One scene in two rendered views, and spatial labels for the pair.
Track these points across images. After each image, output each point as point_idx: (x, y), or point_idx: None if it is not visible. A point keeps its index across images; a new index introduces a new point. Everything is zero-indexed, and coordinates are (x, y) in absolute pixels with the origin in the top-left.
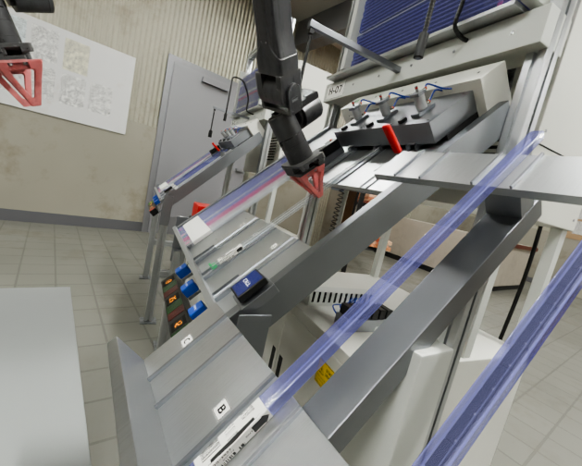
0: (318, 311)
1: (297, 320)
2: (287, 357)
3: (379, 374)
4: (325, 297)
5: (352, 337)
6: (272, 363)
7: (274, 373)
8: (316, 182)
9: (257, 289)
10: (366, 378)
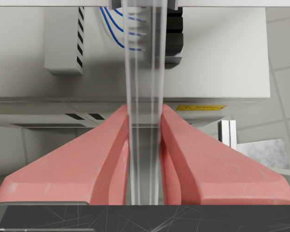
0: (104, 64)
1: (102, 102)
2: (107, 112)
3: None
4: (80, 36)
5: (194, 58)
6: (79, 116)
7: (91, 117)
8: (122, 131)
9: None
10: None
